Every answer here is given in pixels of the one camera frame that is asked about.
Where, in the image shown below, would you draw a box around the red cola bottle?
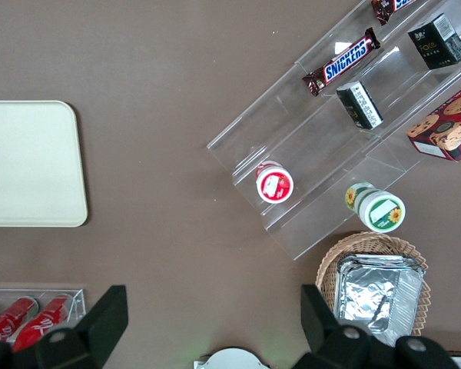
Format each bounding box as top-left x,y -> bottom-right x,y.
0,296 -> 40,344

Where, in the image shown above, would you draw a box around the stacked aluminium foil trays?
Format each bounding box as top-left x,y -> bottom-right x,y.
336,253 -> 426,347

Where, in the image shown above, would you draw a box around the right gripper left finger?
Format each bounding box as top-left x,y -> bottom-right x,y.
0,284 -> 130,369

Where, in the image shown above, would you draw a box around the clear acrylic bottle rack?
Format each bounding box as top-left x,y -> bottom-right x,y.
0,288 -> 87,343

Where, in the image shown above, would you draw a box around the clear acrylic stepped shelf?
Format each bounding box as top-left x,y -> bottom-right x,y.
206,0 -> 461,261

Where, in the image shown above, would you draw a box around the small black carton box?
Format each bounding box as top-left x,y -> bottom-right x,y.
407,13 -> 461,71
335,80 -> 384,131

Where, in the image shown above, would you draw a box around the red lidded yogurt cup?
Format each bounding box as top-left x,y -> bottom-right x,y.
254,160 -> 295,204

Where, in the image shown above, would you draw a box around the Snickers chocolate bar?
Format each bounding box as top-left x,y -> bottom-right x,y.
301,27 -> 381,98
370,0 -> 418,26

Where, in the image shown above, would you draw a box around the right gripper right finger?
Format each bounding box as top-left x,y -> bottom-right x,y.
291,284 -> 461,369

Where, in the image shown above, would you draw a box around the small light wicker basket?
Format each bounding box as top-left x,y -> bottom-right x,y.
315,231 -> 432,339

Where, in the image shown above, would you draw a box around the red plaid cookie box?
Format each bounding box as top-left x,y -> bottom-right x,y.
406,79 -> 461,162

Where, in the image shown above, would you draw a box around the cream rectangular tray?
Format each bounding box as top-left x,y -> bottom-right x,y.
0,100 -> 88,228

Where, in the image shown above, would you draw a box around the red cola cans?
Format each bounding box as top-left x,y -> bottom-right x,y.
12,293 -> 76,353

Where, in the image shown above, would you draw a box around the green sunflower yogurt cup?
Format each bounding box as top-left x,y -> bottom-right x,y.
344,181 -> 406,234

